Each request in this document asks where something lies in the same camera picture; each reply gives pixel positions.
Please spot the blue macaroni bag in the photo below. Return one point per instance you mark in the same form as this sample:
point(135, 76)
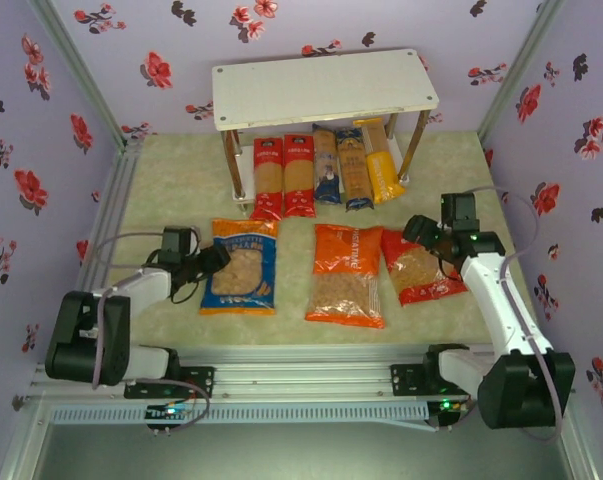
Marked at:
point(241, 270)

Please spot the red macaroni bag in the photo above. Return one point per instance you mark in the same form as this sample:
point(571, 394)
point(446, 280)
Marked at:
point(421, 275)

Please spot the yellow spaghetti bag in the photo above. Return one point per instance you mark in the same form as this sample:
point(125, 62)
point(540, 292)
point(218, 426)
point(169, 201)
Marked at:
point(383, 170)

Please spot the dark blue star spaghetti bag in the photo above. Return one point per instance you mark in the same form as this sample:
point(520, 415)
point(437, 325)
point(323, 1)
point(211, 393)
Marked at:
point(355, 170)

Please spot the orange pasta bag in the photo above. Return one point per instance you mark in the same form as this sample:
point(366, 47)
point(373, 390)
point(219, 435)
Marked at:
point(346, 280)

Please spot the red spaghetti bag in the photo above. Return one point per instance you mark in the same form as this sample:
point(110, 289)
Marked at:
point(299, 170)
point(267, 170)

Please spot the blue spaghetti bag with figure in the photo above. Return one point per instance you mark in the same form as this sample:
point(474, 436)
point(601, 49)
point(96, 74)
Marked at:
point(327, 165)

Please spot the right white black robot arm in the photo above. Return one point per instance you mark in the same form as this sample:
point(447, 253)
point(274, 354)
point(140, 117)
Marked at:
point(501, 310)

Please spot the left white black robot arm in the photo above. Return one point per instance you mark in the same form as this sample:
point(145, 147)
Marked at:
point(146, 285)

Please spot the white two-tier shelf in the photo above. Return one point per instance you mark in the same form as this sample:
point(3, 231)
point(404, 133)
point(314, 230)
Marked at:
point(321, 85)

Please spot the green marbled table mat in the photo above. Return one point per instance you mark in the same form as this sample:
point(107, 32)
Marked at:
point(181, 165)

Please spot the small circuit board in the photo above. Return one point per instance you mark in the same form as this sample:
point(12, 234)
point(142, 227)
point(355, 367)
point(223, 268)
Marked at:
point(446, 407)
point(168, 411)

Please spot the slanted aluminium side rail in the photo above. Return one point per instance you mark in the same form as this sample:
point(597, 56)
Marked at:
point(116, 190)

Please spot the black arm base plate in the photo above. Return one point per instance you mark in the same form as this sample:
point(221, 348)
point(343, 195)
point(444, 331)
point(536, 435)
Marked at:
point(201, 382)
point(403, 380)

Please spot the long aluminium frame rail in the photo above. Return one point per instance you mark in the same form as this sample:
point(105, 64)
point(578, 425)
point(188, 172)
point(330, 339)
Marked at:
point(306, 380)

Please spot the aluminium corner post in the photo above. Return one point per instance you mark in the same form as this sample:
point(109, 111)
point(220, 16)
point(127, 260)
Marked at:
point(83, 75)
point(516, 75)

